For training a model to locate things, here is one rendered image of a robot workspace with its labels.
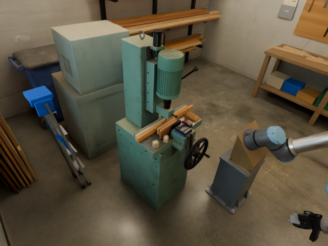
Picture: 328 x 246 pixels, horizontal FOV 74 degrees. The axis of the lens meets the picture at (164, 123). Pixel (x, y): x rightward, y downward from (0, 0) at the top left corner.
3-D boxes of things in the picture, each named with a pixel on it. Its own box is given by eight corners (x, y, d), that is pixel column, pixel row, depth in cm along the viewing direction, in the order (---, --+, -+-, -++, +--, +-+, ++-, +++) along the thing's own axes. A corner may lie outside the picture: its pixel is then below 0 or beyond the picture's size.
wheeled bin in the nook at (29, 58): (44, 133, 295) (18, 65, 235) (29, 115, 324) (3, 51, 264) (87, 115, 332) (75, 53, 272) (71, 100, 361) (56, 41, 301)
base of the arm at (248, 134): (251, 126, 195) (261, 123, 187) (259, 145, 195) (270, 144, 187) (239, 133, 184) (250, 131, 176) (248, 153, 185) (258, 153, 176)
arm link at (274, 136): (257, 125, 183) (277, 120, 169) (268, 137, 188) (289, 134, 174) (252, 139, 176) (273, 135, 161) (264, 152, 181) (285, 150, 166)
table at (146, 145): (161, 166, 154) (162, 161, 151) (133, 144, 170) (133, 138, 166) (210, 129, 190) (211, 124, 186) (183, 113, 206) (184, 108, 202)
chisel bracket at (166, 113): (167, 121, 172) (168, 112, 167) (155, 113, 180) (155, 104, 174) (174, 117, 177) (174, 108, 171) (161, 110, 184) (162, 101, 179)
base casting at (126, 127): (159, 165, 172) (160, 157, 167) (115, 130, 202) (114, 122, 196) (194, 138, 199) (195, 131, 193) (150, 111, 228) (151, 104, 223)
